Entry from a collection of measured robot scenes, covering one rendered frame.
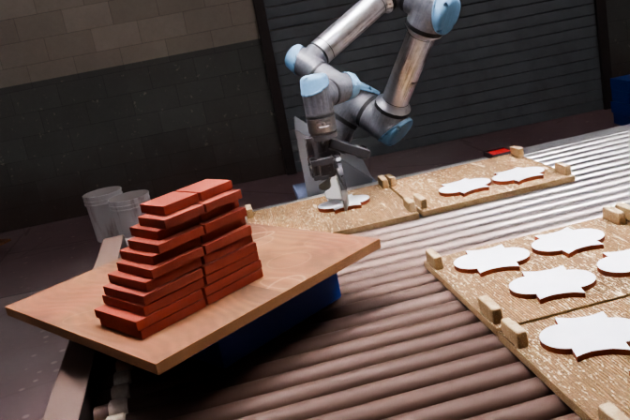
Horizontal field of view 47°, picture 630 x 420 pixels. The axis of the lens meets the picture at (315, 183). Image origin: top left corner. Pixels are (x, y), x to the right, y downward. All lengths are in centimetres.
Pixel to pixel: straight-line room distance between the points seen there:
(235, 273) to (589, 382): 57
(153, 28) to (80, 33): 62
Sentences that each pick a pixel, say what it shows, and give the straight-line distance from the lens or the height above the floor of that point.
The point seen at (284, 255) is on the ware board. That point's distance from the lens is 135.
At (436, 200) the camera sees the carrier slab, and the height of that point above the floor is 94.
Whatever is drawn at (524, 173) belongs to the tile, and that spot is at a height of 95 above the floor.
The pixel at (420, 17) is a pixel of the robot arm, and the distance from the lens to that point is 214.
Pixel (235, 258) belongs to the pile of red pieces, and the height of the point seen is 109.
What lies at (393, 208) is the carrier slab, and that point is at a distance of 188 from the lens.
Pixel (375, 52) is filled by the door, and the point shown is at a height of 94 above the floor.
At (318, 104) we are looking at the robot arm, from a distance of 188.
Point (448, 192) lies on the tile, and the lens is 190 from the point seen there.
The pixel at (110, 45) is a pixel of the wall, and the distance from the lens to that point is 666.
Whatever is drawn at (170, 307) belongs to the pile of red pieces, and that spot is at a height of 107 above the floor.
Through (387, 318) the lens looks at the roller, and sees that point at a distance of 132.
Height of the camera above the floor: 148
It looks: 14 degrees down
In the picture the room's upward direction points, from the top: 11 degrees counter-clockwise
